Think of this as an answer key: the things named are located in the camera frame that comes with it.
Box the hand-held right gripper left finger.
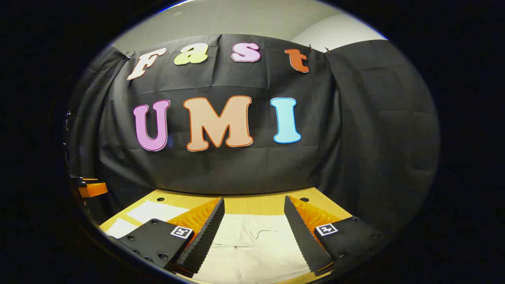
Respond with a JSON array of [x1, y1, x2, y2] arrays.
[[118, 197, 225, 275]]

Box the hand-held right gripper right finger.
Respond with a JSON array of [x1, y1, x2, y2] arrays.
[[283, 195, 389, 277]]

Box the cream white jeans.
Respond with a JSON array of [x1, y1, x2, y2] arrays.
[[106, 200, 316, 284]]

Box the black backdrop cloth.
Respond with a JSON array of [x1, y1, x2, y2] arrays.
[[65, 34, 440, 233]]

